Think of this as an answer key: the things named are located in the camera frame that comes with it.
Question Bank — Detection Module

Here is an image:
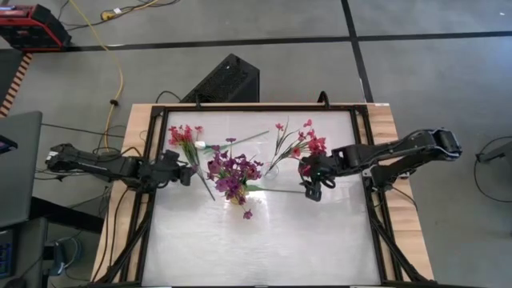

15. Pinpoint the black cable loop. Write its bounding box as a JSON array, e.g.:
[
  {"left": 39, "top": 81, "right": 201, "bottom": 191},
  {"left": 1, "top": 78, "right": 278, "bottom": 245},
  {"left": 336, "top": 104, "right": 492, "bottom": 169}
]
[{"left": 154, "top": 90, "right": 183, "bottom": 105}]

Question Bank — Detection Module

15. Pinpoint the red and black tool case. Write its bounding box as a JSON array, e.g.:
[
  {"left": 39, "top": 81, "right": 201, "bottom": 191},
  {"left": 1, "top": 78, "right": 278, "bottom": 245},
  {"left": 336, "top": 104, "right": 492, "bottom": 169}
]
[{"left": 0, "top": 3, "right": 73, "bottom": 53}]

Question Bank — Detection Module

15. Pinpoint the clear glass vase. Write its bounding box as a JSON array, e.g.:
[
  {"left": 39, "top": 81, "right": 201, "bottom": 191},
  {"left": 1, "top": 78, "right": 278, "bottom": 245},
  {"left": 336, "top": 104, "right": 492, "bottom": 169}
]
[{"left": 262, "top": 162, "right": 280, "bottom": 180}]

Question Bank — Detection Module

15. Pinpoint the yellow plug with cables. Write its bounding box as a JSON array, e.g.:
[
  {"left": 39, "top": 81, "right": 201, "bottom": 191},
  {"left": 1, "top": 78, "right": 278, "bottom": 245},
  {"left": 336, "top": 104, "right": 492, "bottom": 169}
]
[{"left": 99, "top": 0, "right": 181, "bottom": 22}]

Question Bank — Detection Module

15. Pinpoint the white tabletop board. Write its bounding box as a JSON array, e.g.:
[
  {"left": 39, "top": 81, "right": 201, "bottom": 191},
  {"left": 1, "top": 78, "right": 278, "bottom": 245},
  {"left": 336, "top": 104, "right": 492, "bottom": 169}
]
[{"left": 140, "top": 110, "right": 381, "bottom": 287}]

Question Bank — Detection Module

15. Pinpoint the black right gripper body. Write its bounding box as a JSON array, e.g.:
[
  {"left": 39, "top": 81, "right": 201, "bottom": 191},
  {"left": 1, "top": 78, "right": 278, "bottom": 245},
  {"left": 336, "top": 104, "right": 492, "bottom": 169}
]
[{"left": 304, "top": 148, "right": 346, "bottom": 202}]

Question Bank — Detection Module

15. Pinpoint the yellow floor cable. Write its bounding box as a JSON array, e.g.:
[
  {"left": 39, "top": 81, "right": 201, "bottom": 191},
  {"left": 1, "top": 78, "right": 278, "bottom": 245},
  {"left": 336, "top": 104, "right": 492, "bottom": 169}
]
[{"left": 68, "top": 0, "right": 125, "bottom": 150}]

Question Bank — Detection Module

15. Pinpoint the black floor cabinet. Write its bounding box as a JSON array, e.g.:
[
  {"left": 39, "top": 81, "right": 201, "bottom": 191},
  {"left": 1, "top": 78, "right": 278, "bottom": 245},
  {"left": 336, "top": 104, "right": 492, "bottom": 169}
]
[{"left": 0, "top": 218, "right": 49, "bottom": 288}]

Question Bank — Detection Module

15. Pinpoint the black blue cable bundle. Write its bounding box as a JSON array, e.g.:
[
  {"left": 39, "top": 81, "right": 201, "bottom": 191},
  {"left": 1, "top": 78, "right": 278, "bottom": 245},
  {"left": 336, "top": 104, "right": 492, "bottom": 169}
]
[{"left": 47, "top": 236, "right": 83, "bottom": 277}]

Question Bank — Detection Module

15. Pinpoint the black desk beam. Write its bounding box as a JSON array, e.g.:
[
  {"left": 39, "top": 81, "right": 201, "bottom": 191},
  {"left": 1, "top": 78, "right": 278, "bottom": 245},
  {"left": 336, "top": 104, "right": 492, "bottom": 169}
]
[{"left": 30, "top": 197, "right": 105, "bottom": 235}]

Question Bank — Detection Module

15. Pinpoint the orange black striped strip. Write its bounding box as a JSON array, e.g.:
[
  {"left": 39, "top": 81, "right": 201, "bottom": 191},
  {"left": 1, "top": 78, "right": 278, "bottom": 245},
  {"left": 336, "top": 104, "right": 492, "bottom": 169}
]
[{"left": 0, "top": 54, "right": 33, "bottom": 118}]

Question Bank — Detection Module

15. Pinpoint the black metal table frame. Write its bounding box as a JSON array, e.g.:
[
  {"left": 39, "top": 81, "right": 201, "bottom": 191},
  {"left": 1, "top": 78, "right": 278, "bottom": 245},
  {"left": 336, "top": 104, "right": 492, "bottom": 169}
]
[{"left": 94, "top": 103, "right": 435, "bottom": 288}]

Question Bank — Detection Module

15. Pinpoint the black perforated box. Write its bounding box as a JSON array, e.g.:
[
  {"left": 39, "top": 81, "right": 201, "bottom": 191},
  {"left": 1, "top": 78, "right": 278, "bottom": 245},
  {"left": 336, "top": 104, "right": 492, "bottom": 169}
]
[{"left": 179, "top": 53, "right": 261, "bottom": 104}]

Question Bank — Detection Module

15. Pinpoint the grey desk top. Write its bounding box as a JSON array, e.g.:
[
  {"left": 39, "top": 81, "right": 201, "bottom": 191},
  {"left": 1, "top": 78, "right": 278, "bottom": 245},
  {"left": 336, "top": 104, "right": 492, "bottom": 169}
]
[{"left": 0, "top": 110, "right": 43, "bottom": 229}]

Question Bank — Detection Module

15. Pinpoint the black round stand base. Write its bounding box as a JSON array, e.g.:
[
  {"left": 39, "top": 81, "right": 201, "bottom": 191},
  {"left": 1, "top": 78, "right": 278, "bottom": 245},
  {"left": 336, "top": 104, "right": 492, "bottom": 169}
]
[{"left": 474, "top": 135, "right": 512, "bottom": 203}]

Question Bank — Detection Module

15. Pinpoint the red artificial flower bunch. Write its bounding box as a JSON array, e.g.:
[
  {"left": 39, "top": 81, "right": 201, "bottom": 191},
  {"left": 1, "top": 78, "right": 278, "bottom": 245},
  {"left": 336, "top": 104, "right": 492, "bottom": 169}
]
[
  {"left": 266, "top": 118, "right": 328, "bottom": 175},
  {"left": 166, "top": 124, "right": 216, "bottom": 202}
]

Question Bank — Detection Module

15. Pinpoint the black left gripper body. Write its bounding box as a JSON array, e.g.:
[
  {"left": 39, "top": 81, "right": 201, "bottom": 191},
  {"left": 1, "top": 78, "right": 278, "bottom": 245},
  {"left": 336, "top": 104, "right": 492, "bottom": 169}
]
[{"left": 150, "top": 150, "right": 184, "bottom": 190}]

